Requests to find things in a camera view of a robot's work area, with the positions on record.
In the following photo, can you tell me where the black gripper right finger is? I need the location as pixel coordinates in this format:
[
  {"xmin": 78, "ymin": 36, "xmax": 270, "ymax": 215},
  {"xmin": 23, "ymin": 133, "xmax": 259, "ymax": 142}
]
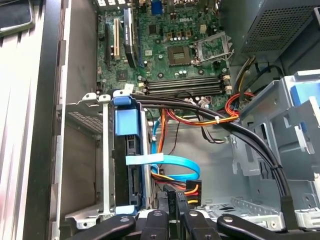
[{"xmin": 176, "ymin": 192, "xmax": 286, "ymax": 240}]

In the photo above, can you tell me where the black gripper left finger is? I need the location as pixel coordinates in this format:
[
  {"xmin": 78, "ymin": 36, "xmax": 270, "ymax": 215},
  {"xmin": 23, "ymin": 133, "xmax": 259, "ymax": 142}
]
[{"xmin": 94, "ymin": 191, "xmax": 171, "ymax": 240}]

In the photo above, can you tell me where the power wire with black connectors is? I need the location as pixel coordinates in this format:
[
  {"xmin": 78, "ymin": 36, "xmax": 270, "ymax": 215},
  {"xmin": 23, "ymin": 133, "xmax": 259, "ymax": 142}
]
[{"xmin": 149, "ymin": 107, "xmax": 203, "ymax": 223}]

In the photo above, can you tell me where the hard disk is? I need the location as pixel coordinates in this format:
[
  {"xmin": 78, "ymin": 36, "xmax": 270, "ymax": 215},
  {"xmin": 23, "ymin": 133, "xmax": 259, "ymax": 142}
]
[{"xmin": 111, "ymin": 96, "xmax": 154, "ymax": 217}]

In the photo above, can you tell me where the silver disk bay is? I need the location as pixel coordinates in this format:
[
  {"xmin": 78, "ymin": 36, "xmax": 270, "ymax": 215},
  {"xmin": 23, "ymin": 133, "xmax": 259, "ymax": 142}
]
[{"xmin": 56, "ymin": 92, "xmax": 157, "ymax": 230}]

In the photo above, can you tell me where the black PC case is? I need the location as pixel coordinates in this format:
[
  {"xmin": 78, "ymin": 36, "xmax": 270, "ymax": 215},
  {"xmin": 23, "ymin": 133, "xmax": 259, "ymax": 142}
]
[{"xmin": 23, "ymin": 0, "xmax": 320, "ymax": 240}]

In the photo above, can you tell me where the black RAM slot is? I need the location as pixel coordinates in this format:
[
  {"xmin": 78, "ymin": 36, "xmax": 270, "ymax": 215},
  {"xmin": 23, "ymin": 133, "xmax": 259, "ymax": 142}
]
[
  {"xmin": 146, "ymin": 80, "xmax": 225, "ymax": 88},
  {"xmin": 146, "ymin": 76, "xmax": 225, "ymax": 84},
  {"xmin": 146, "ymin": 84, "xmax": 226, "ymax": 92},
  {"xmin": 147, "ymin": 88, "xmax": 227, "ymax": 97}
]

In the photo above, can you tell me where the silver drive cage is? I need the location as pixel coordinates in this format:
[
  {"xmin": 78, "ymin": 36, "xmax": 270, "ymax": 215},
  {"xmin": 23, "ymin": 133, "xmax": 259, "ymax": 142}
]
[{"xmin": 238, "ymin": 69, "xmax": 320, "ymax": 182}]

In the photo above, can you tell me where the blue drive latch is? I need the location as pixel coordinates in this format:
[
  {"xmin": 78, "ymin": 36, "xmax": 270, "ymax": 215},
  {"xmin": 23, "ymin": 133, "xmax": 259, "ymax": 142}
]
[{"xmin": 291, "ymin": 84, "xmax": 320, "ymax": 133}]

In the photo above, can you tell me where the CPU socket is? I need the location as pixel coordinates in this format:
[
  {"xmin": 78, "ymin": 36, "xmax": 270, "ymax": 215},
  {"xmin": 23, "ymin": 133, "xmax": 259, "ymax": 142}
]
[{"xmin": 166, "ymin": 45, "xmax": 193, "ymax": 68}]

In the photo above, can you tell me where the blue expansion slot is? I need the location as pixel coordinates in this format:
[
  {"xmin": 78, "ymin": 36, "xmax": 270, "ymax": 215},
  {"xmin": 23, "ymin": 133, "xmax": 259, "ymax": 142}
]
[{"xmin": 136, "ymin": 14, "xmax": 146, "ymax": 69}]

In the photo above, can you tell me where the thin metal locking lever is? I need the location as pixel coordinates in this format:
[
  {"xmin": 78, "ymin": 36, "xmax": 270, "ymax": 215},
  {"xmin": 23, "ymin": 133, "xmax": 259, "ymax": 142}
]
[{"xmin": 222, "ymin": 48, "xmax": 236, "ymax": 63}]

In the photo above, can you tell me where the black expansion slot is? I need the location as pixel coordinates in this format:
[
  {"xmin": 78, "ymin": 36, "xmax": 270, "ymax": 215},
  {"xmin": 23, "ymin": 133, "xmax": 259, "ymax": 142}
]
[{"xmin": 103, "ymin": 21, "xmax": 113, "ymax": 71}]

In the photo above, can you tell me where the green motherboard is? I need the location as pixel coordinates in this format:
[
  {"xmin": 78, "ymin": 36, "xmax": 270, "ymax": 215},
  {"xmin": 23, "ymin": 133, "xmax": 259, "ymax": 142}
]
[{"xmin": 96, "ymin": 0, "xmax": 235, "ymax": 118}]

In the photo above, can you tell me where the metal socket cover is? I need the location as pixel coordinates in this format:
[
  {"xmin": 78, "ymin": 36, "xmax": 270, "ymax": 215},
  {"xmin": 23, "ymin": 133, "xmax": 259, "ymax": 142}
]
[{"xmin": 192, "ymin": 32, "xmax": 232, "ymax": 65}]

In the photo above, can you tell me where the white expansion slot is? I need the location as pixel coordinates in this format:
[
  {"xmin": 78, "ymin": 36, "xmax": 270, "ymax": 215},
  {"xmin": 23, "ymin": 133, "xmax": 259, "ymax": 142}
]
[{"xmin": 113, "ymin": 17, "xmax": 121, "ymax": 61}]

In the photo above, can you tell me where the black graphics card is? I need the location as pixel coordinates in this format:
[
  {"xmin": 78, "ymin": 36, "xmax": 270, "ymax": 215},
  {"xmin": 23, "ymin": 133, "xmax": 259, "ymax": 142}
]
[{"xmin": 121, "ymin": 6, "xmax": 141, "ymax": 70}]

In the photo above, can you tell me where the grey power supply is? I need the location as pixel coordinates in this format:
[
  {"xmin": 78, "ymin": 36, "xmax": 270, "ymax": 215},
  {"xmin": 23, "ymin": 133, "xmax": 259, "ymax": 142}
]
[{"xmin": 219, "ymin": 0, "xmax": 320, "ymax": 67}]

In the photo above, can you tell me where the blue VGA port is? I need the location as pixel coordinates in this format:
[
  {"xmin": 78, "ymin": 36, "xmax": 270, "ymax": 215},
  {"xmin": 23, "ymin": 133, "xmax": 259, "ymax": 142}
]
[{"xmin": 150, "ymin": 0, "xmax": 164, "ymax": 15}]

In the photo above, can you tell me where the black flat pad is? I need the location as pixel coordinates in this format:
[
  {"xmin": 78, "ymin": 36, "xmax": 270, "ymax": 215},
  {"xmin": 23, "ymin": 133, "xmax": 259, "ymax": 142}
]
[{"xmin": 0, "ymin": 0, "xmax": 35, "ymax": 39}]

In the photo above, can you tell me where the blue data wire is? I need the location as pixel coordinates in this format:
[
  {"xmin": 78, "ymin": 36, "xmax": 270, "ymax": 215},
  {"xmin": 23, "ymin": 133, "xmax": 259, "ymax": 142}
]
[{"xmin": 124, "ymin": 119, "xmax": 202, "ymax": 185}]

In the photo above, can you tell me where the black cable bundle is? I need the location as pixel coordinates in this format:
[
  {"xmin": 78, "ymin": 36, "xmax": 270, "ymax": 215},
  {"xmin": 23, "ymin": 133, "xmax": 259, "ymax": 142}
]
[{"xmin": 129, "ymin": 91, "xmax": 300, "ymax": 230}]

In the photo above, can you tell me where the orange red wire bundle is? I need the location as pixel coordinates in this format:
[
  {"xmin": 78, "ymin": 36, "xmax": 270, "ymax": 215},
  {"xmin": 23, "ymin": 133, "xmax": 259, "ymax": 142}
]
[{"xmin": 163, "ymin": 92, "xmax": 256, "ymax": 132}]

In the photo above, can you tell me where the yellow black wire bundle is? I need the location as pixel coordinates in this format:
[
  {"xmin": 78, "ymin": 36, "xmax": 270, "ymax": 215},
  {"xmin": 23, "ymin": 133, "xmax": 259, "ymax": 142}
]
[{"xmin": 234, "ymin": 56, "xmax": 257, "ymax": 103}]

